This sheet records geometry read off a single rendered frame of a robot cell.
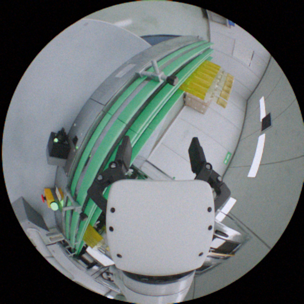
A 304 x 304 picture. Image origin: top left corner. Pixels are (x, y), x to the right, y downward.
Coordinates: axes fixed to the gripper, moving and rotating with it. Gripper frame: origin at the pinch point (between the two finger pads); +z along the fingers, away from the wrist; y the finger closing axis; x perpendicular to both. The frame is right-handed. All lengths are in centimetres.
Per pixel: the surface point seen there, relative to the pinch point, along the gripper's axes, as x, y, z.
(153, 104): -4.0, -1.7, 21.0
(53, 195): -19, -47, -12
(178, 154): -265, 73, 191
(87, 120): -2.5, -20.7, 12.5
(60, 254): -202, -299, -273
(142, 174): -35.0, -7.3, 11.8
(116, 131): -4.2, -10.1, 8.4
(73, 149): -7.3, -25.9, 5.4
